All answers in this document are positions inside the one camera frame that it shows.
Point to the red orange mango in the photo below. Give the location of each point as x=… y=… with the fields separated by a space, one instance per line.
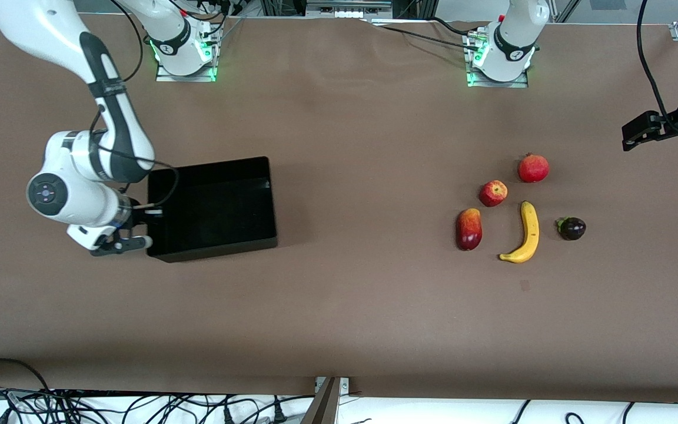
x=469 y=229

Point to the dark purple eggplant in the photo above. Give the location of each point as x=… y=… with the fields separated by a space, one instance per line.
x=573 y=228

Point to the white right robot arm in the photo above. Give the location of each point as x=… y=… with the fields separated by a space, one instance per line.
x=80 y=203

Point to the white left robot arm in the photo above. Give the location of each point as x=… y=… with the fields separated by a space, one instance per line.
x=512 y=47

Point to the black rectangular box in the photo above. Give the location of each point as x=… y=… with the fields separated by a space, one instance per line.
x=215 y=206

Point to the red pomegranate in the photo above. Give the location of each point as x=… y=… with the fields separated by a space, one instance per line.
x=533 y=168

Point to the small silver bracket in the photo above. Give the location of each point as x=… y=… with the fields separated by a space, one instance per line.
x=345 y=386

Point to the dark metal post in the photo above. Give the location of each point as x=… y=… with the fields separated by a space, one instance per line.
x=324 y=409

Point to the aluminium frame rail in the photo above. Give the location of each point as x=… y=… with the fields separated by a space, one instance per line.
x=348 y=7

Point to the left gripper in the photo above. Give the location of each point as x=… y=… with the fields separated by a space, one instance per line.
x=667 y=125

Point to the yellow banana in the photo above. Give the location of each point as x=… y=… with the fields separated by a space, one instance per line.
x=530 y=229

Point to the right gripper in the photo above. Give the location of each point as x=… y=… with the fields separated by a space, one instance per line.
x=135 y=216

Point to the red yellow apple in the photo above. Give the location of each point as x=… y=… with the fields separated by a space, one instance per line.
x=493 y=193

